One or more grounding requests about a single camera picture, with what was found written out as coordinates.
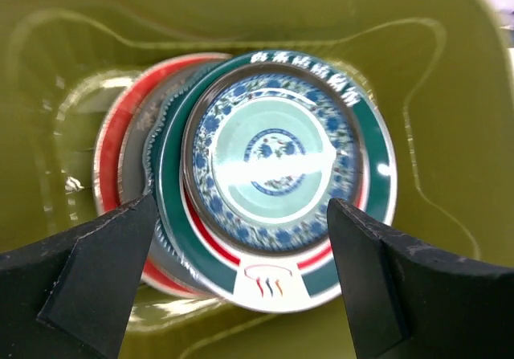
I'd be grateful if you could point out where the green plastic bin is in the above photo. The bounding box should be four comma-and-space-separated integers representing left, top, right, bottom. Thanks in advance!
0, 0, 514, 359

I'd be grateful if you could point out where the grey deer plate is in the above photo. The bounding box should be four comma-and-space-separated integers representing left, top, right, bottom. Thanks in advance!
118, 64, 212, 298

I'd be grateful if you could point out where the white plate striped rim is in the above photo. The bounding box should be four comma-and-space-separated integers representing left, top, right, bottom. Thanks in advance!
154, 50, 398, 313

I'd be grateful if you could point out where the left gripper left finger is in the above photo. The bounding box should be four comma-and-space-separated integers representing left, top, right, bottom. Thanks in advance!
1, 195, 157, 358

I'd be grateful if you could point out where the small blue patterned plate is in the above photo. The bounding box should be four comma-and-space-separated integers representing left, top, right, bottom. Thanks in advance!
184, 65, 363, 255

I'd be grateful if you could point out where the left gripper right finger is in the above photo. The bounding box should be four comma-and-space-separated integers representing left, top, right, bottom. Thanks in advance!
327, 198, 513, 358

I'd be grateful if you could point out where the red and teal plate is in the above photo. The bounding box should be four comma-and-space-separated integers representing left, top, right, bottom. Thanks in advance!
92, 52, 230, 283

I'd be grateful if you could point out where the teal scalloped plate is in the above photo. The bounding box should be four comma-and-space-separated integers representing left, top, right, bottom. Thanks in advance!
142, 67, 200, 287

